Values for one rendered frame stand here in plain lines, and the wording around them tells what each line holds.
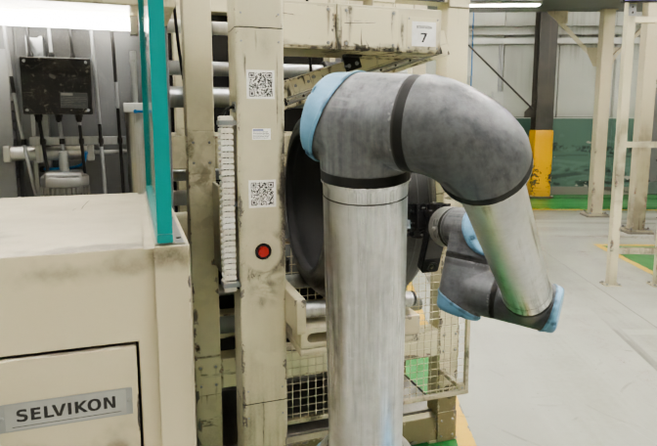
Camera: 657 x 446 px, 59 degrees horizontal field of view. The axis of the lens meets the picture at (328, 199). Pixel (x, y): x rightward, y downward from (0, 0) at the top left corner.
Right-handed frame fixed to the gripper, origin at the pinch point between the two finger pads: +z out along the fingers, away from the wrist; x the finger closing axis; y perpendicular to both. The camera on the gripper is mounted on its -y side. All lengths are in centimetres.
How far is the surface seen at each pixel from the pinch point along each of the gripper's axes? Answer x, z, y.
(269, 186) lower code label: 30.4, 20.0, 12.6
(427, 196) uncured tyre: -7.2, 0.8, 8.3
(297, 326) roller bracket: 26.0, 13.0, -24.6
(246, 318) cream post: 37, 24, -24
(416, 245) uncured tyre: -4.3, 2.8, -4.4
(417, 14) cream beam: -27, 40, 68
